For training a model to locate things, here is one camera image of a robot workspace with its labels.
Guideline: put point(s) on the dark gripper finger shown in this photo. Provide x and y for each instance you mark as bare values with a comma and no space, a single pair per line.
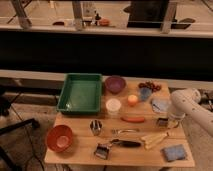
162,122

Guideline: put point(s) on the black office chair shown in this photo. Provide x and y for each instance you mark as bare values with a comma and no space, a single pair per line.
4,111

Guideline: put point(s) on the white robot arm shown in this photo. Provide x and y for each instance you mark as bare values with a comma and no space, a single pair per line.
186,102

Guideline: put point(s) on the red sausage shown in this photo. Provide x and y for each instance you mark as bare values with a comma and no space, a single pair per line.
133,119

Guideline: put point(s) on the blue eraser sponge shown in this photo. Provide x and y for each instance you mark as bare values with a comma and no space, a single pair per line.
173,153

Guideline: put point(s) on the red bowl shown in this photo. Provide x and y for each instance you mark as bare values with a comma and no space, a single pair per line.
59,138

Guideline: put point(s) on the silver fork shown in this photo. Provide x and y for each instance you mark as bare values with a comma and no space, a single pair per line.
119,131

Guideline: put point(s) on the blue cup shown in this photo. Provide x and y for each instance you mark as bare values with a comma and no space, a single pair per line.
145,93

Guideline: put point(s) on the white round container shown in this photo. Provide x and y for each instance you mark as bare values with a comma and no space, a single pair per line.
113,106

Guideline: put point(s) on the red grapes bunch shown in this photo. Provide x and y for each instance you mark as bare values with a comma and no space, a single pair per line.
152,86

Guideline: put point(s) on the purple bowl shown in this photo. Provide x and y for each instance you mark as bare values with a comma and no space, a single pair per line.
115,84

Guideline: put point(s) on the green plastic tray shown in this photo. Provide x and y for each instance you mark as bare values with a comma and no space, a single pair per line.
81,94

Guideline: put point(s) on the orange fruit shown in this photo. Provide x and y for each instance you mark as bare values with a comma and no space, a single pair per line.
132,100

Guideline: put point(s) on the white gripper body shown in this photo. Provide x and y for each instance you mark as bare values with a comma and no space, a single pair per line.
174,120

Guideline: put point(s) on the metal cup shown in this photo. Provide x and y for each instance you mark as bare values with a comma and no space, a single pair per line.
96,127

